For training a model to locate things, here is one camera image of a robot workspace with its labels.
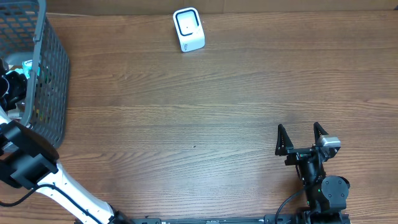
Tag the grey plastic mesh basket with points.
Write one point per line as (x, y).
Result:
(27, 34)

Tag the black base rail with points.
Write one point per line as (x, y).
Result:
(267, 219)

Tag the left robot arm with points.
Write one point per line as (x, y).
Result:
(35, 166)

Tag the teal tissue pack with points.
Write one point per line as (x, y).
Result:
(27, 67)

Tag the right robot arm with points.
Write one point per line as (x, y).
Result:
(326, 195)

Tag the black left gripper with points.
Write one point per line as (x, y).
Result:
(11, 86)

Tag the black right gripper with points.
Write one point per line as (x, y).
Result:
(285, 147)

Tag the white barcode scanner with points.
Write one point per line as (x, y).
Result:
(189, 29)

